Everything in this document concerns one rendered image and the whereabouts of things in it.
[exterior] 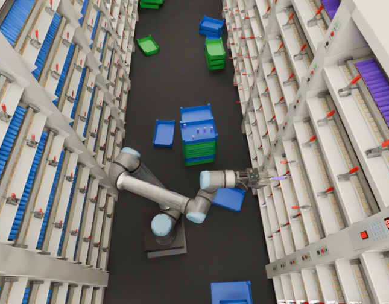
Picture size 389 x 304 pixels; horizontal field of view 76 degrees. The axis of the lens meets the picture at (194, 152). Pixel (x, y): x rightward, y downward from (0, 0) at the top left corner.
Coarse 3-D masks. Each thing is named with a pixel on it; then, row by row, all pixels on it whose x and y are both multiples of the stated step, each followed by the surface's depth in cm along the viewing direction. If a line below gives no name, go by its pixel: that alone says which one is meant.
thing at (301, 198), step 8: (288, 136) 149; (288, 144) 151; (288, 152) 149; (288, 160) 146; (296, 168) 143; (296, 176) 141; (296, 184) 139; (296, 192) 136; (304, 200) 133; (304, 216) 130; (312, 216) 128; (304, 224) 130; (312, 224) 127; (312, 232) 125; (312, 240) 123
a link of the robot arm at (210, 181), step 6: (204, 174) 122; (210, 174) 122; (216, 174) 122; (222, 174) 122; (204, 180) 120; (210, 180) 120; (216, 180) 121; (222, 180) 121; (204, 186) 121; (210, 186) 122; (216, 186) 122; (222, 186) 122
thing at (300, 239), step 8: (280, 152) 165; (280, 160) 167; (280, 168) 164; (288, 168) 163; (288, 176) 160; (280, 184) 160; (288, 184) 158; (288, 192) 156; (288, 200) 153; (296, 200) 152; (288, 208) 151; (288, 216) 149; (296, 216) 144; (296, 224) 146; (296, 232) 144; (304, 232) 142; (296, 240) 142; (304, 240) 140; (296, 248) 140
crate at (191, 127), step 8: (200, 120) 222; (208, 120) 223; (192, 128) 223; (200, 128) 223; (208, 128) 223; (184, 136) 219; (200, 136) 219; (208, 136) 219; (216, 136) 212; (184, 144) 214
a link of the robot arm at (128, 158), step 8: (120, 152) 155; (128, 152) 153; (136, 152) 156; (120, 160) 150; (128, 160) 151; (136, 160) 156; (128, 168) 152; (136, 168) 157; (144, 168) 162; (136, 176) 161; (144, 176) 163; (152, 176) 169; (160, 184) 176; (176, 192) 195; (168, 208) 185; (176, 216) 189
